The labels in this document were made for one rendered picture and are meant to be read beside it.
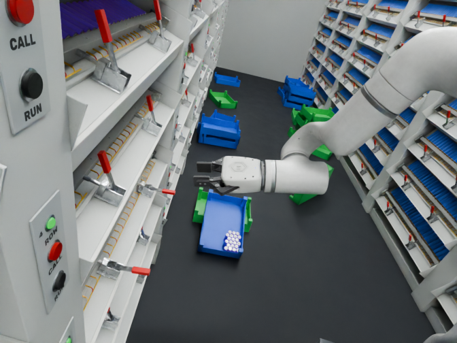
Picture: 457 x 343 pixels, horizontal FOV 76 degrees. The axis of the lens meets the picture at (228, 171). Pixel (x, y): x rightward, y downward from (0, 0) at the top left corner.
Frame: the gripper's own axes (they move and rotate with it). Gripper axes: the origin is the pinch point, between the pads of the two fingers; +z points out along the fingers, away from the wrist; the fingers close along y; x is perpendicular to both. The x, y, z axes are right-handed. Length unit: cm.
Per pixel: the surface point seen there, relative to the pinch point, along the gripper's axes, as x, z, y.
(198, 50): -4, 12, -90
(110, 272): 3.5, 15.2, 27.1
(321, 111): 79, -82, -187
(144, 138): -11.9, 12.5, 2.1
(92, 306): 3.5, 16.1, 33.9
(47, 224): -30, 6, 43
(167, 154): 7.6, 14.0, -18.1
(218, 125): 73, 9, -148
